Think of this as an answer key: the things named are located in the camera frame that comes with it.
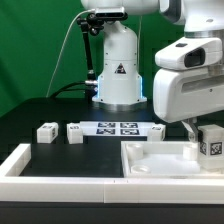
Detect white U-shaped obstacle fence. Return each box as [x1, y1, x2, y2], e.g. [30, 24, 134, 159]
[0, 144, 224, 204]

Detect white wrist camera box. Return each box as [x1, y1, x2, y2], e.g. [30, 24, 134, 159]
[155, 37, 223, 70]

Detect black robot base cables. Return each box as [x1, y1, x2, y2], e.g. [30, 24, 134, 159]
[49, 79, 99, 99]

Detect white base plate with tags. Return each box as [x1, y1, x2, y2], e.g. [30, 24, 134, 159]
[80, 121, 154, 136]

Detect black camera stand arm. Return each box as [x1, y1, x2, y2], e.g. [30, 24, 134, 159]
[76, 17, 105, 88]

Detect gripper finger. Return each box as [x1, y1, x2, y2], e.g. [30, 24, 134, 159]
[182, 118, 198, 142]

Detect grey camera on stand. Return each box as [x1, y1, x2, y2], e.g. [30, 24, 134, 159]
[94, 7, 128, 21]

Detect white camera cable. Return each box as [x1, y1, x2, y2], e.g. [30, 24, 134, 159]
[45, 9, 97, 98]

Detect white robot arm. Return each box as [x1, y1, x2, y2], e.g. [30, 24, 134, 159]
[81, 0, 224, 142]

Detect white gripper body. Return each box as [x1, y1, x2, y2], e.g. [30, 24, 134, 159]
[153, 68, 224, 123]

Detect white square tabletop part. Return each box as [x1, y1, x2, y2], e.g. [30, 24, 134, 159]
[121, 141, 224, 179]

